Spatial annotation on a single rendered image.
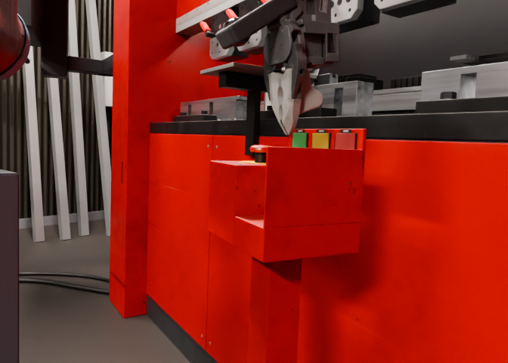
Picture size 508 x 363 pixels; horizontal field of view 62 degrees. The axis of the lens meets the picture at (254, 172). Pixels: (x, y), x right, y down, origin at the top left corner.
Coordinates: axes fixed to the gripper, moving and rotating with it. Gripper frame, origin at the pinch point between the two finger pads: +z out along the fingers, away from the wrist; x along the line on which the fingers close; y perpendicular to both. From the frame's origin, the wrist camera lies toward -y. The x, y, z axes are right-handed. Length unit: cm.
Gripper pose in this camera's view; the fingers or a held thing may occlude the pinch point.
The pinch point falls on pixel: (284, 125)
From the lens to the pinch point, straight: 59.8
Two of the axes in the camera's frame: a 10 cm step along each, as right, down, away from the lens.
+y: 8.9, -0.9, 4.5
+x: -4.6, -0.9, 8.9
